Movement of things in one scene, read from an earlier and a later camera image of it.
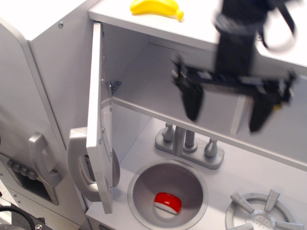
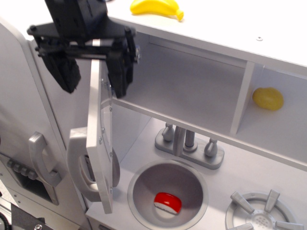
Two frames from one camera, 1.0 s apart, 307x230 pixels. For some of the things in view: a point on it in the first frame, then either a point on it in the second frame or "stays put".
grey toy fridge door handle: x=37 y=144 stays put
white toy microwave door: x=93 y=162 stays put
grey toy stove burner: x=249 y=209 stays put
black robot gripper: x=234 y=69 → x=83 y=28
